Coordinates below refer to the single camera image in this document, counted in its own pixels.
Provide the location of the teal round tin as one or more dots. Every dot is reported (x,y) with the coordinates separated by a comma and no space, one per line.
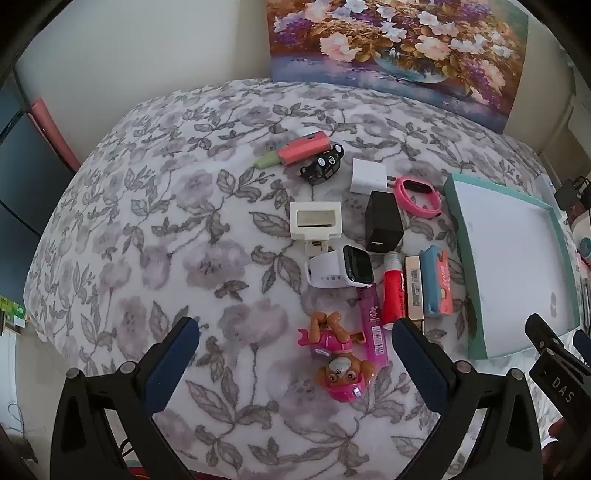
(585,247)

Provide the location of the white plastic mirror box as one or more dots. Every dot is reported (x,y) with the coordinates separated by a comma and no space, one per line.
(316,218)

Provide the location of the pink board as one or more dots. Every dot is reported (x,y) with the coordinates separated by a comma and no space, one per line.
(51,134)

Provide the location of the teal and white tray box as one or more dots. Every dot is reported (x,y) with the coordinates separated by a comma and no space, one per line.
(508,254)

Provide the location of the white smartwatch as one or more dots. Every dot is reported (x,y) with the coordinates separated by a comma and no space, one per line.
(358,265)

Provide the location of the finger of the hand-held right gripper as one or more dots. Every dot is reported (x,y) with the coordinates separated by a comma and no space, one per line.
(542,332)
(582,344)

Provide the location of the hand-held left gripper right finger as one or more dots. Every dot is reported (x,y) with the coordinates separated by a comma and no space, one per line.
(420,364)

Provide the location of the black charger plug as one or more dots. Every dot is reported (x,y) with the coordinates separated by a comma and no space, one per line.
(383,221)

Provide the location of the blue and pink case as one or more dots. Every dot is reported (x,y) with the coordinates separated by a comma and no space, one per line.
(434,281)

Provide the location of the black toy car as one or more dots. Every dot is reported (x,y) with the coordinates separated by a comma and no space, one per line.
(321,166)

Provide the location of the red plastic bottle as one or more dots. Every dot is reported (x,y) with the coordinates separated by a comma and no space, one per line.
(392,295)

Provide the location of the floral still life painting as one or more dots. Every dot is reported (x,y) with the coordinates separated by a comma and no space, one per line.
(392,46)

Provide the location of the green packet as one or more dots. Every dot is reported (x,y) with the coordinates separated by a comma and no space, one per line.
(11,314)

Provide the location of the gold rectangular box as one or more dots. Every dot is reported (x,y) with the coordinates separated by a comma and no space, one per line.
(414,286)

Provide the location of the dark blue cabinet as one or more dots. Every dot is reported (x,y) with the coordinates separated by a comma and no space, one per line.
(27,194)

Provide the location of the grey floral blanket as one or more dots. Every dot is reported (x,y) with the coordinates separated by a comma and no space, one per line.
(161,207)

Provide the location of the pink fitness band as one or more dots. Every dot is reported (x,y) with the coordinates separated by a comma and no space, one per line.
(400,194)

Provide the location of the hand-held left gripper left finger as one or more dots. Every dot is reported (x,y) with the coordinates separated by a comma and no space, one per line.
(173,360)

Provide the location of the white charger plug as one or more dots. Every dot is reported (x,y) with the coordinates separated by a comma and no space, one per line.
(367,177)

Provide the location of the pink toy pup figure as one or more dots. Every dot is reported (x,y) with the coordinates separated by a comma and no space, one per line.
(341,374)

